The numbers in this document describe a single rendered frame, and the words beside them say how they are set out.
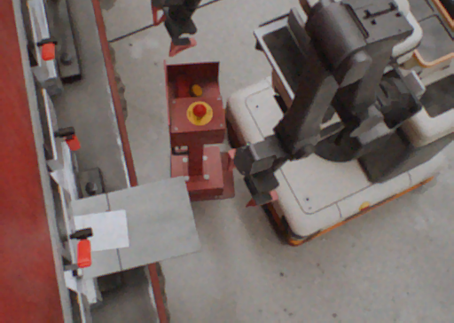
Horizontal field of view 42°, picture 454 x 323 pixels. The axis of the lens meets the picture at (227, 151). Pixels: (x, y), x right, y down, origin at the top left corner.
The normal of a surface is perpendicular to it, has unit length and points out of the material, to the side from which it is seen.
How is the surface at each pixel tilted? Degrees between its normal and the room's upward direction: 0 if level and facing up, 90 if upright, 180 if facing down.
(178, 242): 0
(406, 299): 0
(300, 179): 0
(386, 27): 13
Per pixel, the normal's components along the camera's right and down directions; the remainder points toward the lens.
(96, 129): 0.05, -0.33
